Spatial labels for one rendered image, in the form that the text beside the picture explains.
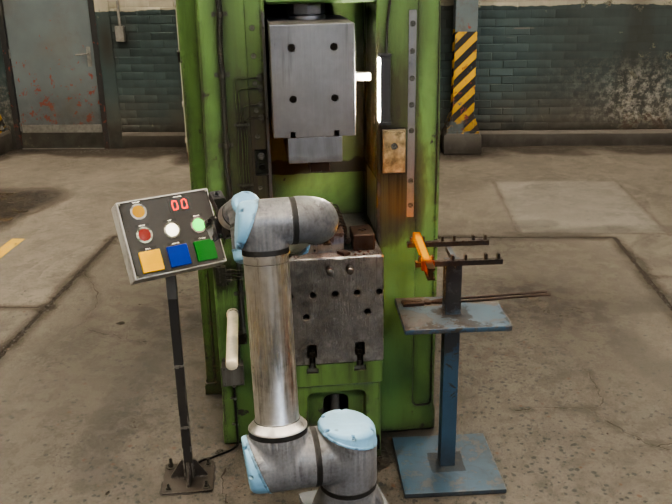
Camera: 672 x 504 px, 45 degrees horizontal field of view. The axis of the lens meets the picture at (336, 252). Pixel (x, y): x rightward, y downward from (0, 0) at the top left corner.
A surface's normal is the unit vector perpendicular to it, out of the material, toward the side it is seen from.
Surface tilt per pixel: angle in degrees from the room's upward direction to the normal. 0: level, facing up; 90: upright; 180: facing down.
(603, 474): 0
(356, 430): 5
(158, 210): 60
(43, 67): 90
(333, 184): 90
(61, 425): 0
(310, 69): 90
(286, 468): 80
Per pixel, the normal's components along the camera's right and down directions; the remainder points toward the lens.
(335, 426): 0.07, -0.94
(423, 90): 0.11, 0.34
